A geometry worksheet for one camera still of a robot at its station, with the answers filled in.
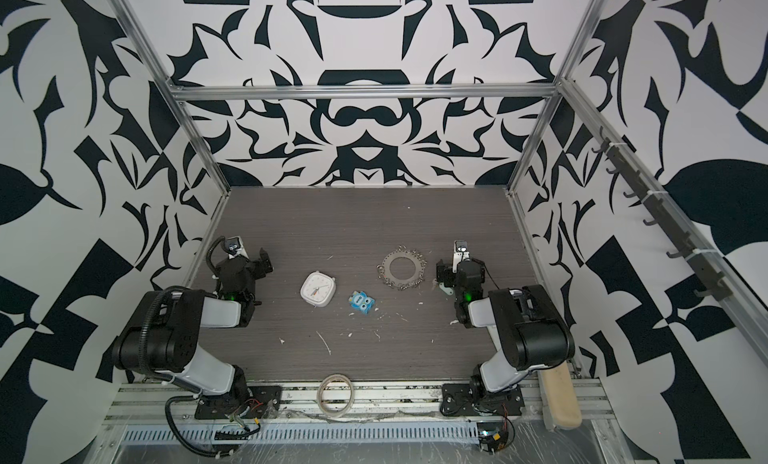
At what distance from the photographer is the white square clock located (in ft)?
2.97

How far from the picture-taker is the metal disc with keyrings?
37.7 inches

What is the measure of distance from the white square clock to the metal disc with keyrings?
161 millimetres
